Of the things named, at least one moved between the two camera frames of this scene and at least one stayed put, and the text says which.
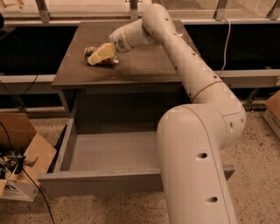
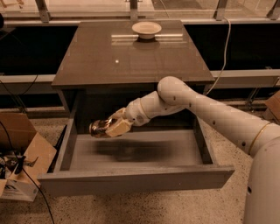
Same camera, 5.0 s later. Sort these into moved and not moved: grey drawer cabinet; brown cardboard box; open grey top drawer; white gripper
Moved: white gripper
Not moved: open grey top drawer; brown cardboard box; grey drawer cabinet
